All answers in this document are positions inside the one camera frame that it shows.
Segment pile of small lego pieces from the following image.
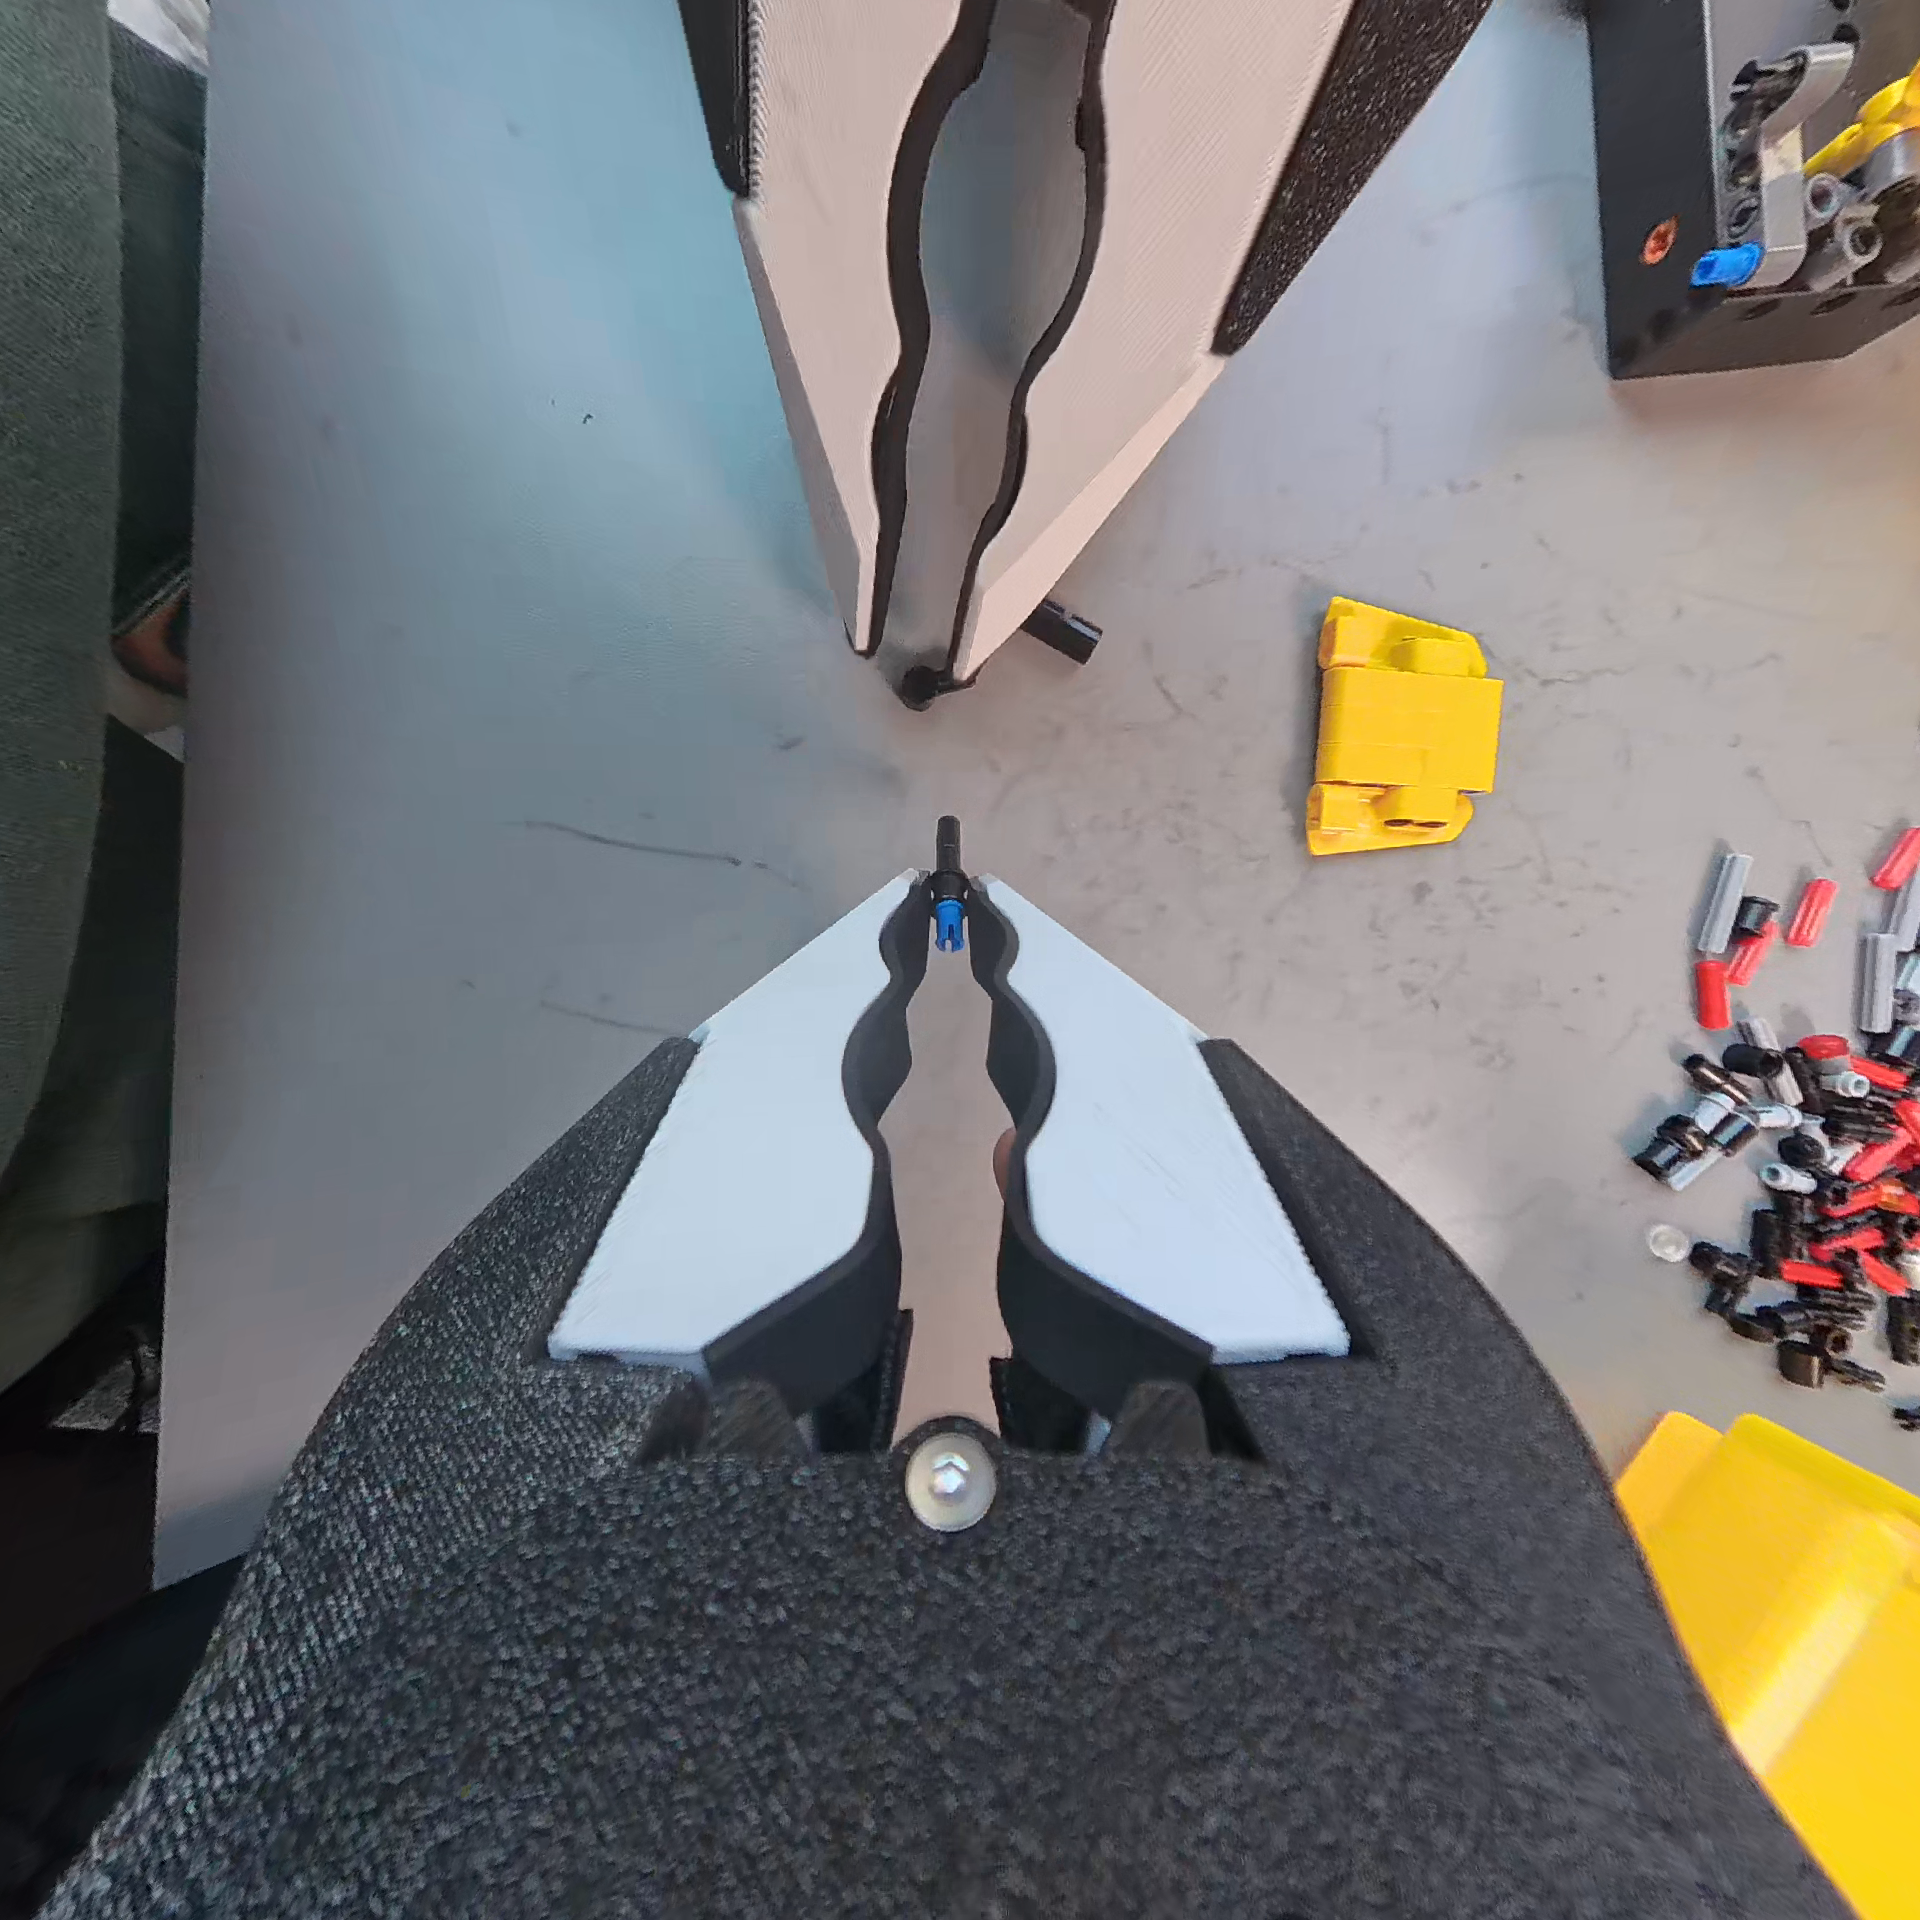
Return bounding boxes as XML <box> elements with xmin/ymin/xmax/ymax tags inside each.
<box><xmin>1633</xmin><ymin>825</ymin><xmax>1920</xmax><ymax>1430</ymax></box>

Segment lego model on black base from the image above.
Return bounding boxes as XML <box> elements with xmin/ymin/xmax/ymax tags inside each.
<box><xmin>1588</xmin><ymin>0</ymin><xmax>1920</xmax><ymax>381</ymax></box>

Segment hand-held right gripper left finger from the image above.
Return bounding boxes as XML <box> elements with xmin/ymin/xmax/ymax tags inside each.
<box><xmin>548</xmin><ymin>873</ymin><xmax>928</xmax><ymax>1370</ymax></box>

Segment yellow lego subassembly blue pins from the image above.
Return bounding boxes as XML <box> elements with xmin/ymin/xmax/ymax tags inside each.
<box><xmin>1307</xmin><ymin>594</ymin><xmax>1504</xmax><ymax>860</ymax></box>

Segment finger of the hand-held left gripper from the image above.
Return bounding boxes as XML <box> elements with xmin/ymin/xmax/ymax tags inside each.
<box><xmin>730</xmin><ymin>0</ymin><xmax>999</xmax><ymax>661</ymax></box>
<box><xmin>947</xmin><ymin>0</ymin><xmax>1359</xmax><ymax>683</ymax></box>

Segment yellow storage bin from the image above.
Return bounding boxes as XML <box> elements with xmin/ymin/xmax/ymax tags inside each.
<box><xmin>1612</xmin><ymin>1412</ymin><xmax>1920</xmax><ymax>1920</ymax></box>

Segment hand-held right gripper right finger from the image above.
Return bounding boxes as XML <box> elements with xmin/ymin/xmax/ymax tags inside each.
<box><xmin>966</xmin><ymin>875</ymin><xmax>1351</xmax><ymax>1369</ymax></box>

